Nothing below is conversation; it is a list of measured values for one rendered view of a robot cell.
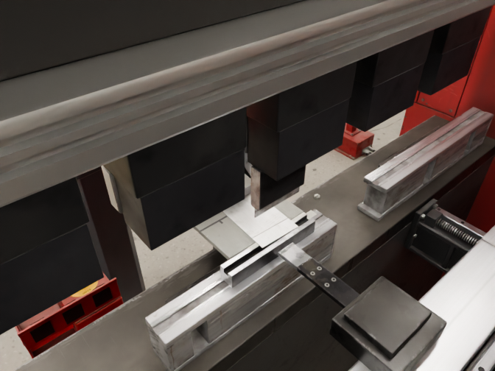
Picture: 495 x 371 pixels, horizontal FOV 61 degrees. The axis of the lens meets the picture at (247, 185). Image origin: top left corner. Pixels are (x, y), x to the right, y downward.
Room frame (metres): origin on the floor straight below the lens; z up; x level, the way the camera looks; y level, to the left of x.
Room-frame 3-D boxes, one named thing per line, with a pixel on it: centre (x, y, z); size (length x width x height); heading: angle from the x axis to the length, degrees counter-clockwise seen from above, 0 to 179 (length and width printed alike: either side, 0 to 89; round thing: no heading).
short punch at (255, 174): (0.52, -0.05, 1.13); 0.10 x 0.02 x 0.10; 131
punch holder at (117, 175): (0.41, 0.08, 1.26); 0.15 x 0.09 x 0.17; 131
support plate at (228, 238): (0.64, 0.05, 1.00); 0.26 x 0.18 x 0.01; 41
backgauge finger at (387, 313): (0.40, -0.15, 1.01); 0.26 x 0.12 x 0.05; 41
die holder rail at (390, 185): (0.88, -0.47, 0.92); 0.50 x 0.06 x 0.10; 131
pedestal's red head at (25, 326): (0.56, 0.40, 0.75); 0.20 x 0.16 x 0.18; 131
